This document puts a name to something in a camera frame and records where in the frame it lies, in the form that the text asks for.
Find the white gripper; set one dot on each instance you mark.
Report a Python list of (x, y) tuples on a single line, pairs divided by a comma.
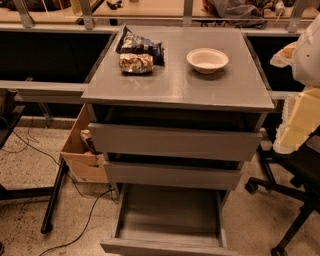
[(308, 60)]

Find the shiny orange snack bag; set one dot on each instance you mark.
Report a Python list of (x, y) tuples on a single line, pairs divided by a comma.
[(136, 63)]

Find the crumpled item in box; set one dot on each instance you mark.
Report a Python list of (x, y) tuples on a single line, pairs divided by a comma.
[(87, 140)]

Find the cardboard box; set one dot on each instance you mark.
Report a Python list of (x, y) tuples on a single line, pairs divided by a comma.
[(84, 166)]

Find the black table leg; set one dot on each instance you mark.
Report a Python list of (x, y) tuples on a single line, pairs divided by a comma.
[(46, 224)]

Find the dark blue chip bag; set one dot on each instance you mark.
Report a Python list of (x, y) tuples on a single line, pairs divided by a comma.
[(133, 43)]

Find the grey clothing pile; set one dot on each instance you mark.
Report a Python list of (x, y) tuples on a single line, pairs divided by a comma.
[(239, 13)]

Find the white paper bowl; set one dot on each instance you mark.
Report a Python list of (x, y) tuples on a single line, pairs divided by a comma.
[(207, 60)]

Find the grey drawer cabinet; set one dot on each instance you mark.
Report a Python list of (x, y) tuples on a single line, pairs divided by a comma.
[(175, 95)]

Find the black office chair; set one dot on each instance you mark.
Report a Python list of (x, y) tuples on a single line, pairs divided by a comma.
[(304, 165)]

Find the grey top drawer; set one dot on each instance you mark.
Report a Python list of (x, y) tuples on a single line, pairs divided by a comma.
[(172, 142)]

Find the grey open bottom drawer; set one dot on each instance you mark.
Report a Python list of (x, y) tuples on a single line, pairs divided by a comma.
[(168, 221)]

